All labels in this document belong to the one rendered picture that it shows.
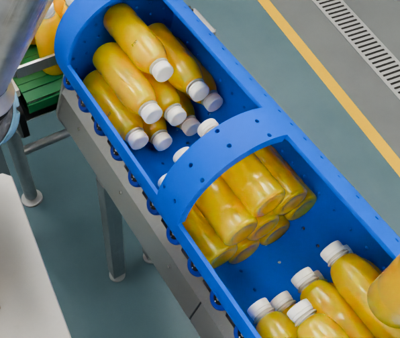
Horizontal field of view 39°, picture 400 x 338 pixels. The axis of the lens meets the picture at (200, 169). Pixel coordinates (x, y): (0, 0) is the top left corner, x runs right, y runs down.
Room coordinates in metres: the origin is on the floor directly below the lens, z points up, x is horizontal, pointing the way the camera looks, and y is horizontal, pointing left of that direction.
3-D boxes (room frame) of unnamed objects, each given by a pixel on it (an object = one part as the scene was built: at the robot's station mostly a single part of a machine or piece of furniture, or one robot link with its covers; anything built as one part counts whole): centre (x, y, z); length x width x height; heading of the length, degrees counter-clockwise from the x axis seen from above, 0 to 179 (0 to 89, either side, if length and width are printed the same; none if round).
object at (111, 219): (0.82, 0.24, 0.31); 0.06 x 0.06 x 0.63; 40
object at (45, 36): (0.94, 0.38, 0.98); 0.07 x 0.07 x 0.17
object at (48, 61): (0.97, 0.28, 0.96); 0.40 x 0.01 x 0.03; 130
